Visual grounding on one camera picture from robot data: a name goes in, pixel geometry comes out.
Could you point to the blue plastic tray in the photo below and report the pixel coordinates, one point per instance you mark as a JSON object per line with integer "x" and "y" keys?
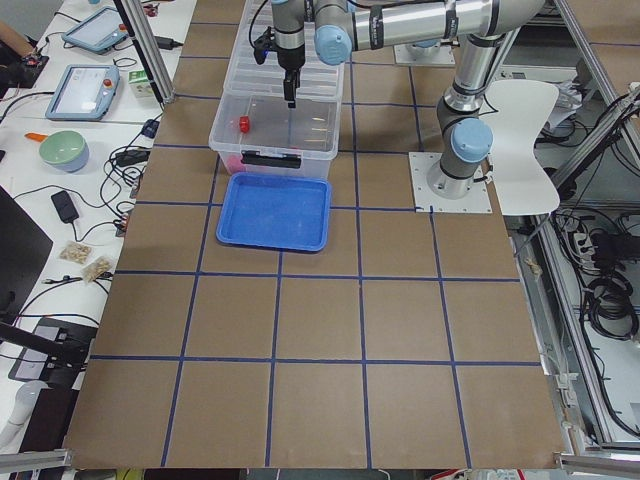
{"x": 273, "y": 211}

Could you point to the snack bag one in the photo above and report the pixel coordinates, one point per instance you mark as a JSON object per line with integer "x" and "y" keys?
{"x": 76, "y": 252}

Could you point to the green bowl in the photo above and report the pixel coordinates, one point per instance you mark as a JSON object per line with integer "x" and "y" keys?
{"x": 65, "y": 150}

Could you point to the silver robot arm viewer right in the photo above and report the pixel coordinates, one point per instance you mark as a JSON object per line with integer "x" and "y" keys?
{"x": 415, "y": 29}

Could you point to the black power adapter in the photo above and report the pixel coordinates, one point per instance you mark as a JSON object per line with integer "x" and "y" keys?
{"x": 64, "y": 207}

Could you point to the aluminium frame post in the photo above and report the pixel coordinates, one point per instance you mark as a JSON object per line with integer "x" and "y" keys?
{"x": 140, "y": 32}

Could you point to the metal base plate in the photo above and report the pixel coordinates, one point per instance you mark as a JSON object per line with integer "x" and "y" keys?
{"x": 434, "y": 192}

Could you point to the red block picked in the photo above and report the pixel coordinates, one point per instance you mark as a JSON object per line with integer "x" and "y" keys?
{"x": 244, "y": 124}

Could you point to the teach pendant far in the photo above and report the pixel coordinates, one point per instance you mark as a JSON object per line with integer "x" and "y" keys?
{"x": 99, "y": 32}

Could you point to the white chair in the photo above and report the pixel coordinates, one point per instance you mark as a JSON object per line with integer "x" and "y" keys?
{"x": 522, "y": 108}

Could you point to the teach pendant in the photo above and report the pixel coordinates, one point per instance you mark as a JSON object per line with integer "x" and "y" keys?
{"x": 84, "y": 93}
{"x": 99, "y": 32}

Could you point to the snack bag two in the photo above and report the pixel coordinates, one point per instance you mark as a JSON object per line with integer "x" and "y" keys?
{"x": 96, "y": 268}

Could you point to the clear plastic box lid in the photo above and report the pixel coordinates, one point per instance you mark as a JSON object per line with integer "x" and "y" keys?
{"x": 274, "y": 54}

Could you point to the teach pendant near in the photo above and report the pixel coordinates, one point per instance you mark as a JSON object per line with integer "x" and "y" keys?
{"x": 84, "y": 93}

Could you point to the black gripper viewer right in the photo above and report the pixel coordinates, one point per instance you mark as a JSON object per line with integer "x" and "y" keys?
{"x": 290, "y": 58}

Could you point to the clear plastic storage box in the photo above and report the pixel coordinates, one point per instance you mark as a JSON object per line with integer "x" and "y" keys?
{"x": 298, "y": 142}

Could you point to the green white carton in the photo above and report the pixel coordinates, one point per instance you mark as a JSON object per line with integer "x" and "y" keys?
{"x": 139, "y": 84}

